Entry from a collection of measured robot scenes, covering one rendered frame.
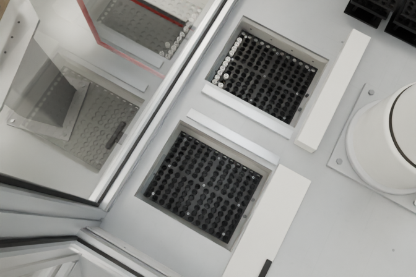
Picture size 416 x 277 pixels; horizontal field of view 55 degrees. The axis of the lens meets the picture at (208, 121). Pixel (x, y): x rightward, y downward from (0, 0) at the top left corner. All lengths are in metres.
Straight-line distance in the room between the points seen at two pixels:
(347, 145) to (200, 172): 0.34
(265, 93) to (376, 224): 0.39
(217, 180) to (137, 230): 0.21
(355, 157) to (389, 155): 0.13
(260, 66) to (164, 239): 0.48
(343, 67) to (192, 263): 0.56
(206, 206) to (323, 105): 0.36
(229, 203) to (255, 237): 0.11
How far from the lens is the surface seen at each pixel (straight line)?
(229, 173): 0.94
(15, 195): 0.45
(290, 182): 0.91
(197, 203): 0.93
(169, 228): 0.88
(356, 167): 0.94
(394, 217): 1.00
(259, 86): 1.01
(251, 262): 0.88
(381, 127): 0.83
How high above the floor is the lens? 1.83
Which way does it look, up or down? 74 degrees down
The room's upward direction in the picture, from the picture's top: 11 degrees clockwise
